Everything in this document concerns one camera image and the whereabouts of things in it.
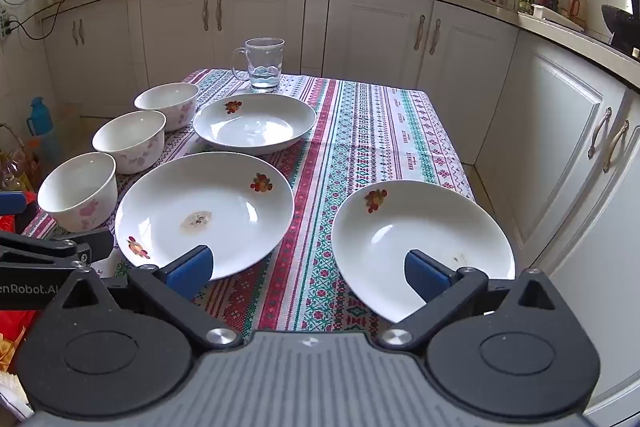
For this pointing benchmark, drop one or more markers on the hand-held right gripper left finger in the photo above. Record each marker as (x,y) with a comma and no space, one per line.
(190,269)

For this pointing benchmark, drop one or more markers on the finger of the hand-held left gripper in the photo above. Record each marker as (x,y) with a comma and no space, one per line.
(50,251)
(11,203)

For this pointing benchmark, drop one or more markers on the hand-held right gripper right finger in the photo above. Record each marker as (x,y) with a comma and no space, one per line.
(425,277)

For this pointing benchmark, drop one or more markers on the white plate with fruit print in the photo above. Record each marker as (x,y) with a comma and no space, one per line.
(400,237)
(250,127)

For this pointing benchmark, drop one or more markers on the white bowl with pink flowers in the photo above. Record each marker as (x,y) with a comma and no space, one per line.
(167,99)
(127,137)
(75,187)

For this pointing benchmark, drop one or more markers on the white stained plate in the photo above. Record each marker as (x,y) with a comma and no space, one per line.
(165,207)

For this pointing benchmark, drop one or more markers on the red plastic bag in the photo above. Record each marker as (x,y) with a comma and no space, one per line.
(15,327)

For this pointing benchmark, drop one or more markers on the blue thermos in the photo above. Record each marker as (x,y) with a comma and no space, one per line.
(41,119)

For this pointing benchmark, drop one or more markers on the patterned red green tablecloth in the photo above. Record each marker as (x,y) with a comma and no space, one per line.
(360,147)

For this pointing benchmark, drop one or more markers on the clear glass mug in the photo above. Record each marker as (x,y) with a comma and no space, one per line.
(265,62)

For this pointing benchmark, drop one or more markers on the kitchen countertop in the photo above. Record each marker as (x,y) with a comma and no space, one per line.
(575,41)

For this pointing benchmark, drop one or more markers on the white tray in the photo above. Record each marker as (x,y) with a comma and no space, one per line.
(550,14)

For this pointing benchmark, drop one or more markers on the orange liquid bottle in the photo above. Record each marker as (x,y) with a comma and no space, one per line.
(579,9)

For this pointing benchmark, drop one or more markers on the black wok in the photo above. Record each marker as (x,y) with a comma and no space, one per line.
(620,24)

